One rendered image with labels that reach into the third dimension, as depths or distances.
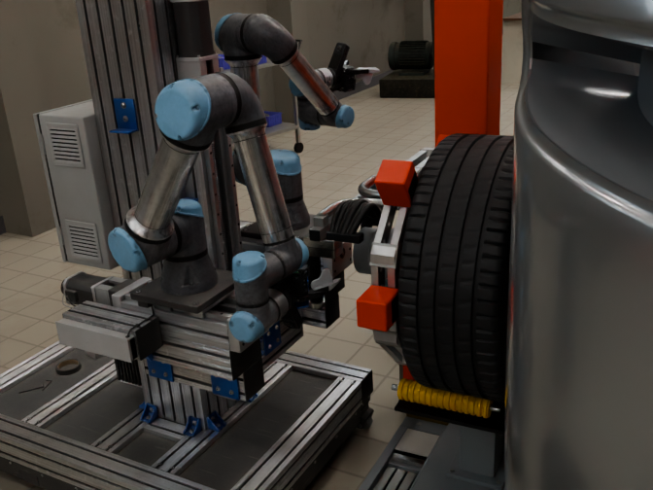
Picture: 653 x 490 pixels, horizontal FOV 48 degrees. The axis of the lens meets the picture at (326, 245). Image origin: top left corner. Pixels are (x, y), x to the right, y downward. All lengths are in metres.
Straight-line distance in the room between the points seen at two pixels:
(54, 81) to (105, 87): 3.50
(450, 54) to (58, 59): 3.90
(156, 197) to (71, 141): 0.60
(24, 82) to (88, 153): 2.95
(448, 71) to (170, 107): 0.95
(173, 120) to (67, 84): 4.20
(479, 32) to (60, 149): 1.24
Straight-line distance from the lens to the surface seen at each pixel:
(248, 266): 1.59
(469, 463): 2.18
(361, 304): 1.66
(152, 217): 1.74
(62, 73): 5.71
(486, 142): 1.79
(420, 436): 2.60
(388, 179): 1.68
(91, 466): 2.41
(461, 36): 2.20
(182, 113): 1.53
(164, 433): 2.47
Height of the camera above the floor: 1.60
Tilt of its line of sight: 21 degrees down
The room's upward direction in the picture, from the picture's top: 4 degrees counter-clockwise
